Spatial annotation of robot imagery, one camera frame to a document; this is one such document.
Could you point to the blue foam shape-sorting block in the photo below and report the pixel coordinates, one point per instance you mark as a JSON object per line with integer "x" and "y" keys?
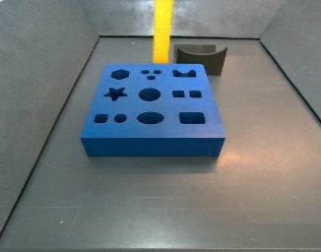
{"x": 152, "y": 110}

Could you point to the dark grey curved foam holder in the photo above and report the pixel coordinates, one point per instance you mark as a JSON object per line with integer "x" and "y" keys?
{"x": 200, "y": 54}

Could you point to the yellow double-square peg object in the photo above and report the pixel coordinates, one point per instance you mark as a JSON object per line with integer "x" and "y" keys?
{"x": 163, "y": 9}

